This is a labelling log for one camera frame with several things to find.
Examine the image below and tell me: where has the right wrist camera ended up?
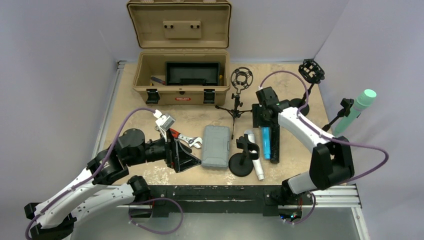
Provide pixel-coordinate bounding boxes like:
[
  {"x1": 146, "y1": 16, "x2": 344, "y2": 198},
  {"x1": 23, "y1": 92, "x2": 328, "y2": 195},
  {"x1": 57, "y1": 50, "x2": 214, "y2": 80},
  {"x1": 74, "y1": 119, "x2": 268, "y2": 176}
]
[{"x1": 256, "y1": 87, "x2": 267, "y2": 96}]

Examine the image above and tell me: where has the white microphone grey grille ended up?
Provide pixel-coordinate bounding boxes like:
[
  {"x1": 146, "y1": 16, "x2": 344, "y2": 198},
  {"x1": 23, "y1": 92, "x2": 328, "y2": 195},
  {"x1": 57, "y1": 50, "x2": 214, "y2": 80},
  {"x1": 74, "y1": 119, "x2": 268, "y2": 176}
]
[{"x1": 244, "y1": 129, "x2": 265, "y2": 181}]

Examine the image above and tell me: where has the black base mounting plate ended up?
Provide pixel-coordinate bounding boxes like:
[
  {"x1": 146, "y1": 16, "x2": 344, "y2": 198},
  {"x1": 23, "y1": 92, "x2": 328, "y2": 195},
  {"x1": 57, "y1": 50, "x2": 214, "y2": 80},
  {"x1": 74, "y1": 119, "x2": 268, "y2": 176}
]
[{"x1": 129, "y1": 185, "x2": 313, "y2": 218}]

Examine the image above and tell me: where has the tan open toolbox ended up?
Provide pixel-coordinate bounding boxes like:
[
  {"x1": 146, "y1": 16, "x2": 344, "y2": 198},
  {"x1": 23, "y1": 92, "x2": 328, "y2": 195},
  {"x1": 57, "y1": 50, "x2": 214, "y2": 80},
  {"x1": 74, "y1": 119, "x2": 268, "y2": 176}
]
[{"x1": 126, "y1": 0, "x2": 232, "y2": 106}]

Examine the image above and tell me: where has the black round-base clip stand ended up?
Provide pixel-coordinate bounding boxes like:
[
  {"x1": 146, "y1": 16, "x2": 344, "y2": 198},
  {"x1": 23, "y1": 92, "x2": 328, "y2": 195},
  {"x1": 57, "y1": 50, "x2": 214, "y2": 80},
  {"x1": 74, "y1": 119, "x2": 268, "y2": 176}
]
[{"x1": 228, "y1": 133, "x2": 260, "y2": 177}]

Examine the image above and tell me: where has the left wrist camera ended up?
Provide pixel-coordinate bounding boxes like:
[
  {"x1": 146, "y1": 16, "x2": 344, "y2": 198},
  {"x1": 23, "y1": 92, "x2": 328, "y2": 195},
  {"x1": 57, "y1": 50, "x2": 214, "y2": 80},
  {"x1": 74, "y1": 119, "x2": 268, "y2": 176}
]
[{"x1": 153, "y1": 109, "x2": 176, "y2": 142}]

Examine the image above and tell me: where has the black microphone silver grille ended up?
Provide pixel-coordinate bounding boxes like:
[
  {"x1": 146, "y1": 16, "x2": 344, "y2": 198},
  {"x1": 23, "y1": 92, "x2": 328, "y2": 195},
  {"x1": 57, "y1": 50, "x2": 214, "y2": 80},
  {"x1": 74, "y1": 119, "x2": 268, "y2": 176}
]
[{"x1": 270, "y1": 125, "x2": 280, "y2": 164}]

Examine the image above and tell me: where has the grey plastic case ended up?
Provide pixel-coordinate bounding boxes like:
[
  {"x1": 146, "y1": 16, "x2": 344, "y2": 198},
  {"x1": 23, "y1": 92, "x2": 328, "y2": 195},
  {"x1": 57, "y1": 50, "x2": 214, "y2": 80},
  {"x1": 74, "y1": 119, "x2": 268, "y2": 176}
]
[{"x1": 201, "y1": 125, "x2": 230, "y2": 169}]

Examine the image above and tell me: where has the black tray in toolbox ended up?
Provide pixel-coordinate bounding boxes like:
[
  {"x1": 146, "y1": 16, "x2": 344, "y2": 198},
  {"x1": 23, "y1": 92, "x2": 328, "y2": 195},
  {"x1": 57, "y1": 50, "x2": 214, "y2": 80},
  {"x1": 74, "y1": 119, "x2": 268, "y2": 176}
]
[{"x1": 165, "y1": 61, "x2": 221, "y2": 86}]

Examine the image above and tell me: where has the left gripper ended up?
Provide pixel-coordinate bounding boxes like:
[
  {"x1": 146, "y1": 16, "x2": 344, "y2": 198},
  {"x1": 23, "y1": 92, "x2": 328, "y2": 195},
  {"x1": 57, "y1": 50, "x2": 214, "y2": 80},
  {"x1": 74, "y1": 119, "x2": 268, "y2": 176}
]
[{"x1": 127, "y1": 127, "x2": 201, "y2": 172}]

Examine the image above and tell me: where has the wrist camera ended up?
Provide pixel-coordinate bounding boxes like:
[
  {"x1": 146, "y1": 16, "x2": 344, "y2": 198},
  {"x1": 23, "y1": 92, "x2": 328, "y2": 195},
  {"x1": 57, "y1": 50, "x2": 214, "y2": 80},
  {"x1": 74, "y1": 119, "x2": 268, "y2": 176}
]
[
  {"x1": 256, "y1": 87, "x2": 267, "y2": 96},
  {"x1": 153, "y1": 109, "x2": 176, "y2": 142}
]

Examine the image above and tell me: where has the screwdriver in toolbox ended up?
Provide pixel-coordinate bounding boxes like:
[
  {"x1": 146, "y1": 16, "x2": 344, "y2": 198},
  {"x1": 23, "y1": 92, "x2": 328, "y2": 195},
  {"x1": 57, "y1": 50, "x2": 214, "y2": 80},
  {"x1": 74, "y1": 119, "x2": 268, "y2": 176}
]
[{"x1": 150, "y1": 76, "x2": 167, "y2": 86}]

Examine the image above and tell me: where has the black stand holding blue microphone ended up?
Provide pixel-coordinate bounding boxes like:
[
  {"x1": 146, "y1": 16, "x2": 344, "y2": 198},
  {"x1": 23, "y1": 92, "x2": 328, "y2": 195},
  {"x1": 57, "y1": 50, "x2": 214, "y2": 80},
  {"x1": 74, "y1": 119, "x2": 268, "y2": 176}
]
[{"x1": 290, "y1": 58, "x2": 325, "y2": 108}]

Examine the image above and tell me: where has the mint green microphone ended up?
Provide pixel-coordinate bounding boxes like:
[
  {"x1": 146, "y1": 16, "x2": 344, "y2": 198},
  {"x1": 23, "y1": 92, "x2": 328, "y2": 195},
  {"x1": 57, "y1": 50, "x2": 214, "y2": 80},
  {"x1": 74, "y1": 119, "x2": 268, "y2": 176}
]
[{"x1": 332, "y1": 89, "x2": 377, "y2": 137}]

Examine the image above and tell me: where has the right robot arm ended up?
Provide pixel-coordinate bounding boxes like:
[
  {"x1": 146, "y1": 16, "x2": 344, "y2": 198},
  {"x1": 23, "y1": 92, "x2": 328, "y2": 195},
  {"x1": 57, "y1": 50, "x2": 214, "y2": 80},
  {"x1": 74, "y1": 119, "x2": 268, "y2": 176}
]
[{"x1": 253, "y1": 87, "x2": 355, "y2": 204}]

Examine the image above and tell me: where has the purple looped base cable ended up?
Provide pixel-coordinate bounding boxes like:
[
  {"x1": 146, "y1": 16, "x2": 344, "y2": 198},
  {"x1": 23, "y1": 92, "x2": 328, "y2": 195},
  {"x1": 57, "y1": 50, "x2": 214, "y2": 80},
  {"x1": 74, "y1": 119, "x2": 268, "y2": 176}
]
[{"x1": 128, "y1": 198, "x2": 185, "y2": 236}]

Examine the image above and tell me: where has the black tripod shock-mount stand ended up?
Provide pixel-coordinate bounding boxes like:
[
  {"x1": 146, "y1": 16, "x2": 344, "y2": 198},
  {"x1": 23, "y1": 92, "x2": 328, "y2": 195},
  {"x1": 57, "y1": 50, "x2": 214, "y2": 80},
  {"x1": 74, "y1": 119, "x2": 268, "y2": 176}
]
[{"x1": 215, "y1": 66, "x2": 254, "y2": 139}]

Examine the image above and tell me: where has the red handled adjustable wrench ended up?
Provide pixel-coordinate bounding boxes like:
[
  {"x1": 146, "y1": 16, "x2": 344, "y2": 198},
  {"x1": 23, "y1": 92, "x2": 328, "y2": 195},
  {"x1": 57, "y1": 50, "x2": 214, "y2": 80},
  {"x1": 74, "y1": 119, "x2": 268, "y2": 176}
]
[{"x1": 169, "y1": 128, "x2": 203, "y2": 149}]

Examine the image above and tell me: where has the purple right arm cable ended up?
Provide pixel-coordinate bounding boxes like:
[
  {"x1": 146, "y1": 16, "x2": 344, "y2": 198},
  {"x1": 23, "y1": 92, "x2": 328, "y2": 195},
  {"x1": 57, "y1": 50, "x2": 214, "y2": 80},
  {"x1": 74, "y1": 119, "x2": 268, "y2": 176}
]
[{"x1": 258, "y1": 70, "x2": 390, "y2": 186}]

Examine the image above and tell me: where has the blue microphone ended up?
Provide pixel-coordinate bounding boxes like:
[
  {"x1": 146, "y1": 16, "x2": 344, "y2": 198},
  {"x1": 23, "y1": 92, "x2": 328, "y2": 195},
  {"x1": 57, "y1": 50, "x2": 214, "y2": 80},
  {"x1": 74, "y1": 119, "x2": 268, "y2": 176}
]
[{"x1": 261, "y1": 127, "x2": 271, "y2": 160}]

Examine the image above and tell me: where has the black stand holding green microphone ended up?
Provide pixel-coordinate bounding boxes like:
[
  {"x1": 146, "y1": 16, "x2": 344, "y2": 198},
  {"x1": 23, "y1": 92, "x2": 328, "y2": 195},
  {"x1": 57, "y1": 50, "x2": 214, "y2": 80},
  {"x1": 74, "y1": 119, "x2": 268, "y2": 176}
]
[{"x1": 321, "y1": 98, "x2": 355, "y2": 132}]

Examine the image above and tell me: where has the aluminium table frame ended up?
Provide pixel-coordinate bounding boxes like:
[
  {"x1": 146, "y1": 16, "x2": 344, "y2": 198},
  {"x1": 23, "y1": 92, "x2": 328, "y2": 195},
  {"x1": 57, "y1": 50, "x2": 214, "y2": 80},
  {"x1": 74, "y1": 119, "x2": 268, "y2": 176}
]
[{"x1": 86, "y1": 60, "x2": 370, "y2": 240}]

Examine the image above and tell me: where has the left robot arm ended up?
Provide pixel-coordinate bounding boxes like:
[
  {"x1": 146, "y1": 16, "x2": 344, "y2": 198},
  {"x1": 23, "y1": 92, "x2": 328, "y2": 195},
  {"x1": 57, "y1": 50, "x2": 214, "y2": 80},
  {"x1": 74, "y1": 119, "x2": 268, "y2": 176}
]
[{"x1": 24, "y1": 128, "x2": 201, "y2": 240}]

